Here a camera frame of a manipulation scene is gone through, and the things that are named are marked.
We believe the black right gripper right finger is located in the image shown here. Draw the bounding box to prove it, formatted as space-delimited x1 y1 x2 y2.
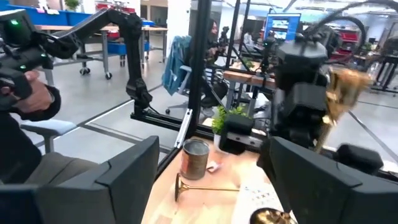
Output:
257 136 398 224

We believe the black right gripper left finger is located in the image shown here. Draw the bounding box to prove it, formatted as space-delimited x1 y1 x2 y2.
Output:
0 136 160 224

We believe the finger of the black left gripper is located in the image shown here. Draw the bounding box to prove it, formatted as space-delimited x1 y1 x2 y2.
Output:
218 114 255 156
336 142 384 175

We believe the tall gold candlestick holder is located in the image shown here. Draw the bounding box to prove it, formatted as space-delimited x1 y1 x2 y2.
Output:
250 67 374 224
174 172 241 203

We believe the tin can with orange tag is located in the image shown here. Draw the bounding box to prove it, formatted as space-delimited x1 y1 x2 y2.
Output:
180 138 223 181

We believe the small green potted plant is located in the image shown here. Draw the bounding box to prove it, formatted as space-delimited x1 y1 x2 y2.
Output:
211 105 251 150

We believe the wooden background rig table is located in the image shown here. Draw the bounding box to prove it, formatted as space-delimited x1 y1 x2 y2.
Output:
223 60 277 110

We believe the grey office chair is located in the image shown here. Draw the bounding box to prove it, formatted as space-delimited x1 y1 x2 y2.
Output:
164 64 218 115

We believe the white perforated shelf riser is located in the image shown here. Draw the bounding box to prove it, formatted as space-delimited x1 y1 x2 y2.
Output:
229 180 292 224

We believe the computer monitor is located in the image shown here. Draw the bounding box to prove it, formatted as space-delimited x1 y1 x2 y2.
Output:
264 12 302 41

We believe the person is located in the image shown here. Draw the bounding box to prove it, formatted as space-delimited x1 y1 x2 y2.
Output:
0 84 98 187
244 29 254 47
186 18 229 110

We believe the grey chair armrest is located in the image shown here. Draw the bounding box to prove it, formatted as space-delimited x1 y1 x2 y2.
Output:
20 119 77 153

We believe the blue jacket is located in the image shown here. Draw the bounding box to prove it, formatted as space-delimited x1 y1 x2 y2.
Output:
161 35 193 96

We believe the black background desk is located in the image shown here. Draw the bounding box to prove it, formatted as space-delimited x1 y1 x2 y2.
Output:
371 54 398 94

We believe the person's hand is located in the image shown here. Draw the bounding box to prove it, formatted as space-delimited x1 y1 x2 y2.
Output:
0 70 55 114

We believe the table with blue bins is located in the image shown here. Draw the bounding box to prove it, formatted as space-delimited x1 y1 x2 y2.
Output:
6 4 169 80

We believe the black aluminium rig frame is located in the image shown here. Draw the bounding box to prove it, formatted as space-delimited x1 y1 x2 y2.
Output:
130 0 215 178

